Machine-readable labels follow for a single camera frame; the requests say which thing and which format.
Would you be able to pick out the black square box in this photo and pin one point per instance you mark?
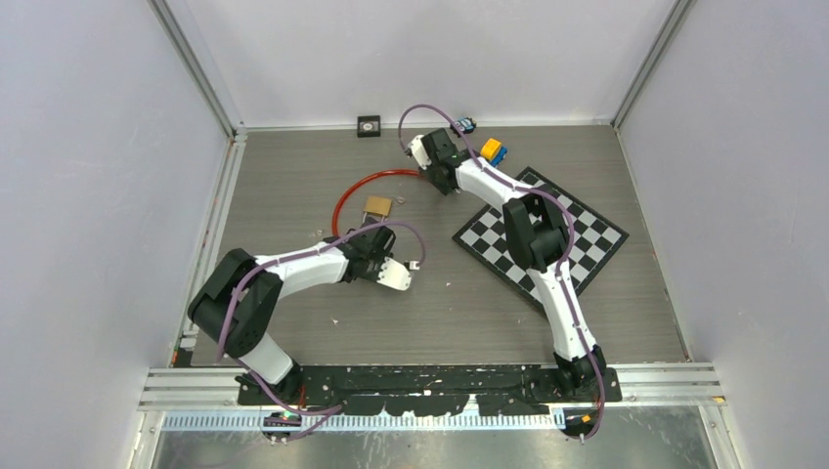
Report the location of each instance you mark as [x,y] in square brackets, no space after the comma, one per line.
[368,126]

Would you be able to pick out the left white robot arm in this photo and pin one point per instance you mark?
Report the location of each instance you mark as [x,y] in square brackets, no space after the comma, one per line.
[235,305]

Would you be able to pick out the yellow blue toy car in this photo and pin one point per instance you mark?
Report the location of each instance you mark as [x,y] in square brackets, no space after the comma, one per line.
[494,152]

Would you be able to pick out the black white chessboard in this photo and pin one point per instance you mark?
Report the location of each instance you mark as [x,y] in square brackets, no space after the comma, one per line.
[597,240]

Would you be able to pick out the large brass padlock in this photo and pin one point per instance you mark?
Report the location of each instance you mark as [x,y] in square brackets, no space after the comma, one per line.
[376,209]

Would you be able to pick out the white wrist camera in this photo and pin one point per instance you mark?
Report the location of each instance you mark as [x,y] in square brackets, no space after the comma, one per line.
[394,275]
[416,149]

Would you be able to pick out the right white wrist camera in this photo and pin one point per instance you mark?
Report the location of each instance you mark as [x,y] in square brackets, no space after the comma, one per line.
[416,149]

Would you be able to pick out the small blue toy car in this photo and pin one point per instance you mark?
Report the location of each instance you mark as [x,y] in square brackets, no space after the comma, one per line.
[466,125]

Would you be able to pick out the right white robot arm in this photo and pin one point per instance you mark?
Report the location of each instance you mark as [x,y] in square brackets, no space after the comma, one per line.
[539,235]

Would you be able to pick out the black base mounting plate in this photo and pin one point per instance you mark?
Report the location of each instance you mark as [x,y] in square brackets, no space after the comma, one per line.
[429,390]

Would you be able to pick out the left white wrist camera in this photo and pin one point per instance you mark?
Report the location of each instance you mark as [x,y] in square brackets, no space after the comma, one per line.
[394,275]

